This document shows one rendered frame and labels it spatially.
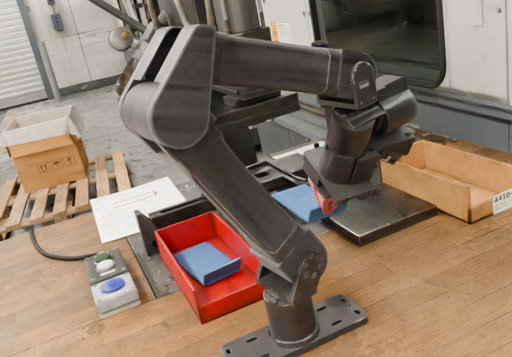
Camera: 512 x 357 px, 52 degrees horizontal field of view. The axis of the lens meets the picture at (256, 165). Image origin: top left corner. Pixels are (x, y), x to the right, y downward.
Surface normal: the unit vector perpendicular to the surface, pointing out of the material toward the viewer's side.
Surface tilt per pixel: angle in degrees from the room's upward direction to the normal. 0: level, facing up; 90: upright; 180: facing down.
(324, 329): 0
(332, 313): 0
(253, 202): 89
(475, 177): 90
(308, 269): 90
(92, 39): 90
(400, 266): 0
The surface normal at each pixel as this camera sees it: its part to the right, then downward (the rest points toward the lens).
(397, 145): 0.42, 0.69
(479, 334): -0.18, -0.93
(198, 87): 0.55, 0.18
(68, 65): 0.34, 0.25
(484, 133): -0.92, 0.28
